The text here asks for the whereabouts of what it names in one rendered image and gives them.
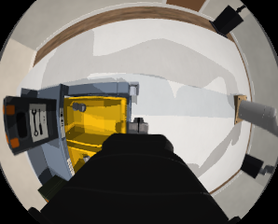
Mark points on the yellow open-front bin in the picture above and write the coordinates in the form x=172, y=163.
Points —
x=77, y=152
x=100, y=119

